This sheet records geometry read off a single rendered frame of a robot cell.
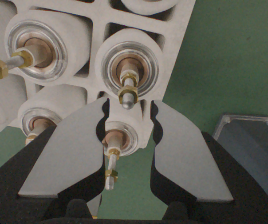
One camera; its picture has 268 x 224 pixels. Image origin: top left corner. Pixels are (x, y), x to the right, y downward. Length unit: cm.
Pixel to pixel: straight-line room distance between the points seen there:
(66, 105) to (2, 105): 10
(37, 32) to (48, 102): 10
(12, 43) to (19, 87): 13
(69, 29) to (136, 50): 9
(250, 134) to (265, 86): 17
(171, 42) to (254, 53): 34
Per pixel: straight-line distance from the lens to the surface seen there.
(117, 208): 100
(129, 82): 16
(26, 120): 29
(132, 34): 21
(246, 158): 54
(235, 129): 59
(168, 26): 28
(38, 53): 22
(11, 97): 34
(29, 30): 23
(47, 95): 28
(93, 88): 30
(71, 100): 29
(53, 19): 23
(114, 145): 24
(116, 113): 25
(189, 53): 49
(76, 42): 23
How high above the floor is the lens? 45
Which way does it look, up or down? 59 degrees down
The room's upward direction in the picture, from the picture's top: 179 degrees clockwise
